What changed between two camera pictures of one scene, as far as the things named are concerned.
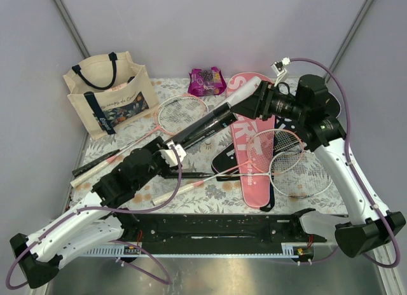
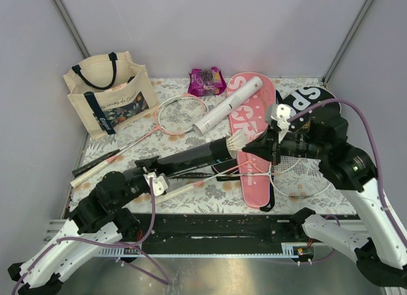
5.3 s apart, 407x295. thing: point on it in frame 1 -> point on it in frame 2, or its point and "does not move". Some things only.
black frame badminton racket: (77, 171) does not move
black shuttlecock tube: (222, 117) -> (190, 157)
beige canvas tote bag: (108, 91) does not move
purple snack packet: (206, 82) does not move
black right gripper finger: (254, 105) -> (262, 147)
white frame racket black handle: (301, 173) does not move
